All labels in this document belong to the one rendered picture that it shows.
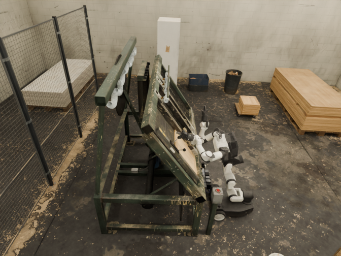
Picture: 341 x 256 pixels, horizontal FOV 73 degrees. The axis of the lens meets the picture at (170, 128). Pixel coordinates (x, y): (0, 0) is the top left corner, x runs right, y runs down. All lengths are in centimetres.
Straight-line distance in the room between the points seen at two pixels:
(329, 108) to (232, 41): 361
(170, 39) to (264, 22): 311
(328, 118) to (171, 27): 433
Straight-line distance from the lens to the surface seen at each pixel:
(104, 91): 226
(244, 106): 622
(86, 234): 382
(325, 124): 643
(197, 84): 733
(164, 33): 651
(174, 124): 312
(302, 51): 892
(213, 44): 806
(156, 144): 238
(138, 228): 354
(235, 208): 390
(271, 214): 426
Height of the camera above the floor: 317
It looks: 35 degrees down
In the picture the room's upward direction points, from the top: 3 degrees clockwise
